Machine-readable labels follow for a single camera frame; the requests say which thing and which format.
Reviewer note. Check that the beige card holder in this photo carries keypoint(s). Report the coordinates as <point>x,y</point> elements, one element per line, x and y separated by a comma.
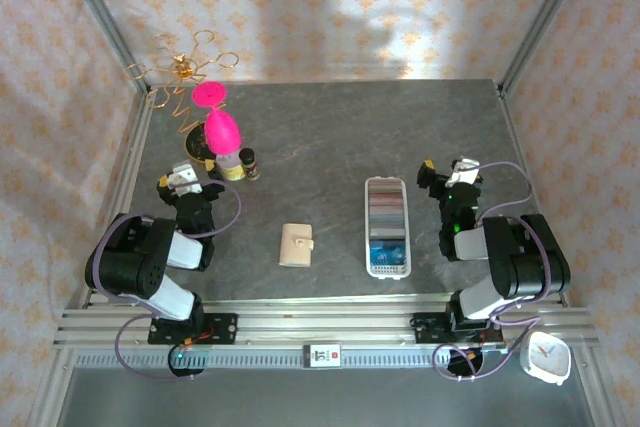
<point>295,247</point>

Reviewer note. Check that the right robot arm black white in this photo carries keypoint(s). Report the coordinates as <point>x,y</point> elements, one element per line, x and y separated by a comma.
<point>525,267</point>

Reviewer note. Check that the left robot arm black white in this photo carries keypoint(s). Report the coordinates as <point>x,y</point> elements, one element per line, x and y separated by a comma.
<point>125,267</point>

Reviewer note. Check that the dusky pink card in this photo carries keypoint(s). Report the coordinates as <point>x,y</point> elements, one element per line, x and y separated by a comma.
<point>387,189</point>

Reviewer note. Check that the rose pink card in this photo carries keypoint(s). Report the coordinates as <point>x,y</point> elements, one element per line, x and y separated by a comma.
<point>387,202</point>

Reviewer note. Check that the light grey card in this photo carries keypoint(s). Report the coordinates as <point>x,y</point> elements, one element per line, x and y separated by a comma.
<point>387,214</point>

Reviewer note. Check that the silver grey card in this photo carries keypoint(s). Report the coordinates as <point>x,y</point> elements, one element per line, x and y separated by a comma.
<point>387,224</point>

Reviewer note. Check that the dark grey card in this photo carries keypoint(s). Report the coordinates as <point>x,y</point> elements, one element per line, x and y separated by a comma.
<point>387,234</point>

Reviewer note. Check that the blue credit card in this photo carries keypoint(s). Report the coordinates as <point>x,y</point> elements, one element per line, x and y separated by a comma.
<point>387,252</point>

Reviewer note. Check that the yellow jar white lid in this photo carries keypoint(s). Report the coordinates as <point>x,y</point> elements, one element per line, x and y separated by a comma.
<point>232,172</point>

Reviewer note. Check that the small dark spice bottle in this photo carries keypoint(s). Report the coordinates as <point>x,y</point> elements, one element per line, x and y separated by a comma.
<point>249,162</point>

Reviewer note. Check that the pink wine glass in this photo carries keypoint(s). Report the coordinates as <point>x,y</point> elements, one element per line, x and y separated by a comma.
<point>222,132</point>

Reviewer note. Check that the white plastic basket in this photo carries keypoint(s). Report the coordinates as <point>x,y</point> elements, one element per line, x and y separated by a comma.
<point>390,272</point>

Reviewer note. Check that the white alarm clock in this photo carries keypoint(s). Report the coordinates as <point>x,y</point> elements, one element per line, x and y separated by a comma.
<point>545,357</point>

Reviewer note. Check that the white label plate red mark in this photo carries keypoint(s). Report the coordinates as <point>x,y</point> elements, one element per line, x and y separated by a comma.
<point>322,356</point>

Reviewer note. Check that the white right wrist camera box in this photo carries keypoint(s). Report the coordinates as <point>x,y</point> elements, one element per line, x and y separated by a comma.
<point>462,173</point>

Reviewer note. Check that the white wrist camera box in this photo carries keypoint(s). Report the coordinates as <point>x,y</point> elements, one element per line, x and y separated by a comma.
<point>184,177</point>
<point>462,173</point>

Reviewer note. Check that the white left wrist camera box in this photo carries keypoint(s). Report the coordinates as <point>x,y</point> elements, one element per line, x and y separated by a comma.
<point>184,177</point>

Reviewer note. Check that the aluminium side rail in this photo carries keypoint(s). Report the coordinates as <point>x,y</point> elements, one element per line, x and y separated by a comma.
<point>125,172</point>
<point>518,147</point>

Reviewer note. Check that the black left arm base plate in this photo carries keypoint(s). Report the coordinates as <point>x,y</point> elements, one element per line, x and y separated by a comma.
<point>225,327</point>

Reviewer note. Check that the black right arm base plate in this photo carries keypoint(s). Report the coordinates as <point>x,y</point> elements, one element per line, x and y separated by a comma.
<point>425,327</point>

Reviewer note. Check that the aluminium mounting rail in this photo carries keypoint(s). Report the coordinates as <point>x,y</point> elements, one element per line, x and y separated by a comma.
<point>325,327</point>

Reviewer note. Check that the aluminium frame post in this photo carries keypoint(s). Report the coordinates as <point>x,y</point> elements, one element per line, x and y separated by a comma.
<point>550,7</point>
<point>96,7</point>

